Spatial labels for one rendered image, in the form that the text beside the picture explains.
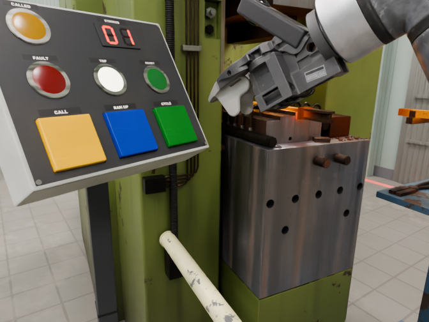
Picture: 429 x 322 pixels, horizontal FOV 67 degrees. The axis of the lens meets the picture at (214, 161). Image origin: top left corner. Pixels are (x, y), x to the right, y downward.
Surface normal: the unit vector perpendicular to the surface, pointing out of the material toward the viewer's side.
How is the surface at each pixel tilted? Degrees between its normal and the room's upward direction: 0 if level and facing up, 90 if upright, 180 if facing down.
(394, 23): 134
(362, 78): 90
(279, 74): 90
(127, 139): 60
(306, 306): 90
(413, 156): 90
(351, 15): 99
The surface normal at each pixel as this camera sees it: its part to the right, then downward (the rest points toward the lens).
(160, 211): 0.44, 0.23
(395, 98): -0.83, 0.14
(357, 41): -0.16, 0.80
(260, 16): -0.65, 0.17
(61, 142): 0.68, -0.34
